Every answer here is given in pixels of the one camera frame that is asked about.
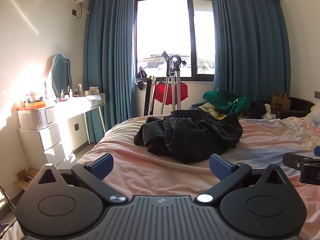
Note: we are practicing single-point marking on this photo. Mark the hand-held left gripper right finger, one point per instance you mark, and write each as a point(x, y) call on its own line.
point(221, 167)

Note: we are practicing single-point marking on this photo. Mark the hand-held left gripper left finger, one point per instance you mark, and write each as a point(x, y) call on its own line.
point(101, 166)

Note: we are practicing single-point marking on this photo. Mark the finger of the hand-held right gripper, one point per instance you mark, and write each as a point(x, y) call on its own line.
point(293, 161)

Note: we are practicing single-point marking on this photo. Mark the black pants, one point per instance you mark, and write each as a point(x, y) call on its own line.
point(190, 135)

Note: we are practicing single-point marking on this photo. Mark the black clothes pile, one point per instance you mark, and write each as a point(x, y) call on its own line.
point(255, 110)

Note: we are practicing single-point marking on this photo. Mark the black armchair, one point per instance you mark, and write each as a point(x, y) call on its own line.
point(300, 107)

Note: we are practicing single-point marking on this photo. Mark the yellow pillow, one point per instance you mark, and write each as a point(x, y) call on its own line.
point(315, 111)

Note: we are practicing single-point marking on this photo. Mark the white cloth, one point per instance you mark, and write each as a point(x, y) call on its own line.
point(268, 112)

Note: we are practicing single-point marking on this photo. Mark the white drawer unit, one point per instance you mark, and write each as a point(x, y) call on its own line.
point(50, 142)

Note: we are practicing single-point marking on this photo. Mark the cream knit garment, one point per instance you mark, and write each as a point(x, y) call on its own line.
point(210, 110)

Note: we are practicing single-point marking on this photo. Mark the bed with pink sheet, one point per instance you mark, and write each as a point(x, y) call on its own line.
point(160, 177)

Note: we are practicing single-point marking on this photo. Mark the brown paper bag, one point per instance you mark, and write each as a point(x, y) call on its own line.
point(281, 102)

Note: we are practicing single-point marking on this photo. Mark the white vanity desk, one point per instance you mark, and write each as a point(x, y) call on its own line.
point(82, 102)

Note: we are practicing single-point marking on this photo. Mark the green garment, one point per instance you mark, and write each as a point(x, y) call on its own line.
point(222, 100)

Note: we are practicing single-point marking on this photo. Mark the tissue box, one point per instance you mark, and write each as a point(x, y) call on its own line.
point(92, 91)

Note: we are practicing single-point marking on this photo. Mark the cardboard box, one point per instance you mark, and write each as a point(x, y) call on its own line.
point(26, 177)

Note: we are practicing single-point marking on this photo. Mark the clear bottle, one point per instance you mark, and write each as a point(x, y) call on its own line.
point(80, 90)

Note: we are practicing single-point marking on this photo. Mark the white ribbed storage box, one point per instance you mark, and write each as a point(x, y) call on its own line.
point(35, 118)

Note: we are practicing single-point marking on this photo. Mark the orange box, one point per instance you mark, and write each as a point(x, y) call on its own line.
point(32, 105)

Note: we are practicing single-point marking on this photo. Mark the red garment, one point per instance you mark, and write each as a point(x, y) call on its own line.
point(161, 92)

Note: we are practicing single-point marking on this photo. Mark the metal chair leg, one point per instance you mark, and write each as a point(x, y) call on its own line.
point(7, 197)

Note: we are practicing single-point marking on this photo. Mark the blue framed mirror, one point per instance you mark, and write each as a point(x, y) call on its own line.
point(60, 76)

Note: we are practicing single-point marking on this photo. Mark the black bag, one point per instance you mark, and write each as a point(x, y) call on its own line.
point(142, 73)

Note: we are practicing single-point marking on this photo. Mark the blue curtain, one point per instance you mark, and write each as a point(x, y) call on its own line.
point(110, 62)
point(250, 42)

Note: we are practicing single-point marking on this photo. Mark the purple mat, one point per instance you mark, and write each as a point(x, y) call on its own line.
point(3, 228)

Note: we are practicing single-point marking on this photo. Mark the window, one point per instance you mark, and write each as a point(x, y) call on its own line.
point(162, 30)

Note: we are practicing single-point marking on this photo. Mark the black chair frame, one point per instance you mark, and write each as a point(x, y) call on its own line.
point(148, 97)

